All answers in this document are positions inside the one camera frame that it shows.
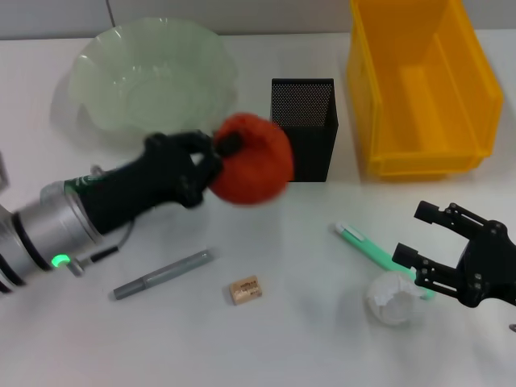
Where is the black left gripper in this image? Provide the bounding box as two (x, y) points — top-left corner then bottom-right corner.
(78, 131), (245, 237)

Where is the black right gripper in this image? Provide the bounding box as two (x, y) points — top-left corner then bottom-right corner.
(391, 200), (516, 310)

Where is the white paper ball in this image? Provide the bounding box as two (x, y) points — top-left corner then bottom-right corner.
(365, 272), (420, 326)

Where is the black mesh pen holder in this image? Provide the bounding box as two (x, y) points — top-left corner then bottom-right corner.
(270, 77), (340, 183)

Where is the pale green glass fruit bowl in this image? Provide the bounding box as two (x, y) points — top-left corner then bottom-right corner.
(66, 16), (239, 140)

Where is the grey marker pen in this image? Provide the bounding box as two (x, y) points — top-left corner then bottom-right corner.
(112, 248), (210, 302)

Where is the yellow plastic storage bin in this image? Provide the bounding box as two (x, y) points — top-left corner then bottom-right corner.
(347, 0), (505, 178)

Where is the left gripper cable with plug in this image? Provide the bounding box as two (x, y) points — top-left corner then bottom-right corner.
(68, 223), (135, 278)

